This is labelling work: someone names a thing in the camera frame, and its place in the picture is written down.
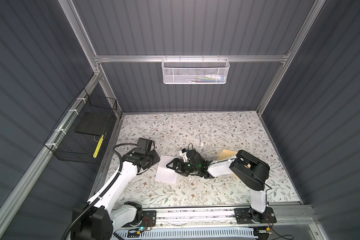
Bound tan paper envelope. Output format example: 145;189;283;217
216;150;238;162

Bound white paper letter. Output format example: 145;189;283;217
155;156;178;185

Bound white vented cable tray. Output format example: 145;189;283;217
115;227;259;240

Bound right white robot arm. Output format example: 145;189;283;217
166;149;271;215

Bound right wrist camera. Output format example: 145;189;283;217
179;149;189;162

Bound black wire basket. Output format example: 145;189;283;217
45;91;118;164

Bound yellow marker pen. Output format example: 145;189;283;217
93;135;105;159

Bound floral table mat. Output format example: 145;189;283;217
114;112;300;208

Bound white wire mesh basket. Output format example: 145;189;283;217
161;58;230;85

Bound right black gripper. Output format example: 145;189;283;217
166;158;200;176

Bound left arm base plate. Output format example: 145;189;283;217
123;210;157;228

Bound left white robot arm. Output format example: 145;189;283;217
62;147;160;240

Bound pens in white basket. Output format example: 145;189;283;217
187;74;226;84

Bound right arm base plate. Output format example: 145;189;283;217
234;207;277;224

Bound black foam pad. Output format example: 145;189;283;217
75;112;109;137

